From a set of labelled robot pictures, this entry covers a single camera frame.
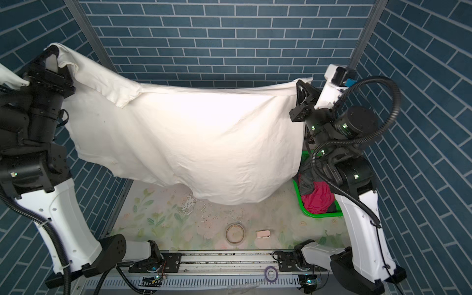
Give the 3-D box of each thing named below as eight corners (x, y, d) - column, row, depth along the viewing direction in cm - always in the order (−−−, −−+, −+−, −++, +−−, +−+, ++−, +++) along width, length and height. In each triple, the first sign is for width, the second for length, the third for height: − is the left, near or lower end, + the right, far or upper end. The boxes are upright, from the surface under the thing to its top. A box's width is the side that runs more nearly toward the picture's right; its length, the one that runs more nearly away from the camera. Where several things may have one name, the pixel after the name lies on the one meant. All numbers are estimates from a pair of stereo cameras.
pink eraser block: (256, 238, 82) (256, 236, 80) (255, 231, 83) (256, 230, 81) (270, 238, 82) (271, 236, 80) (269, 232, 83) (270, 230, 81)
